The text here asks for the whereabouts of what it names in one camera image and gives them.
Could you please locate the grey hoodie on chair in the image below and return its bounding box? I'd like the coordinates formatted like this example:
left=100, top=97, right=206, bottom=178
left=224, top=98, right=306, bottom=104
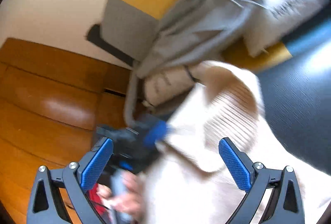
left=124, top=0, right=269, bottom=125

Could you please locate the beige knit sweater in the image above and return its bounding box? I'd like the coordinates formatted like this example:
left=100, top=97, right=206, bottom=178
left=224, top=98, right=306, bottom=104
left=143, top=61, right=330, bottom=223

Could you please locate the red garment pile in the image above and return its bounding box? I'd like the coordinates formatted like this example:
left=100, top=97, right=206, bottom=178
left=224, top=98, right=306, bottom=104
left=86, top=183, right=108, bottom=216

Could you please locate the multicolour fabric armchair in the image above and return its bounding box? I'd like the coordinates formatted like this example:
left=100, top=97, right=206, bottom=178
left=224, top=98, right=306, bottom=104
left=86, top=0, right=330, bottom=70

